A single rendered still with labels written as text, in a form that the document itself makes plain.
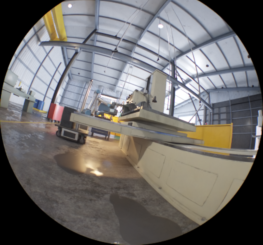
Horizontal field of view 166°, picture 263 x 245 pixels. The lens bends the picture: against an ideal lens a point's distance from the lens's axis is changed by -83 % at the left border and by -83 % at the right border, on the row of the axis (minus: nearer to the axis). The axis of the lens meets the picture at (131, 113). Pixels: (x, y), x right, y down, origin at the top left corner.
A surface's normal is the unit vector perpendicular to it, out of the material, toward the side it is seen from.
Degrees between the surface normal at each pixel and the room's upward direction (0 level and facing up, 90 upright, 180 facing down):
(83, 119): 90
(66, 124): 90
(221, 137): 90
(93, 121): 90
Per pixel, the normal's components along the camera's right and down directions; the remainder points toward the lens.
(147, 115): 0.33, -0.10
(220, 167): -0.92, -0.25
